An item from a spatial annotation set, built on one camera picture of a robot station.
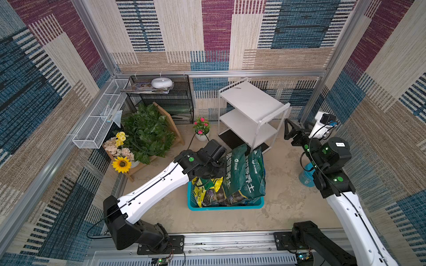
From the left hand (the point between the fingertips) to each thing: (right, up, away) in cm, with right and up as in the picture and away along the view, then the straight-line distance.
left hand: (224, 170), depth 72 cm
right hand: (+27, +21, -8) cm, 35 cm away
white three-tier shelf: (+13, +26, +6) cm, 29 cm away
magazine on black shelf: (-42, +41, +19) cm, 61 cm away
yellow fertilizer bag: (-11, -11, +4) cm, 16 cm away
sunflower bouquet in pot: (-44, +6, 0) cm, 44 cm away
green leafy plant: (-37, +16, +12) cm, 42 cm away
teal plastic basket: (-14, -17, +4) cm, 22 cm away
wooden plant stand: (-27, +22, +17) cm, 39 cm away
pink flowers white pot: (-12, +20, +27) cm, 36 cm away
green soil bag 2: (+4, +3, 0) cm, 5 cm away
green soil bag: (+12, -4, -6) cm, 14 cm away
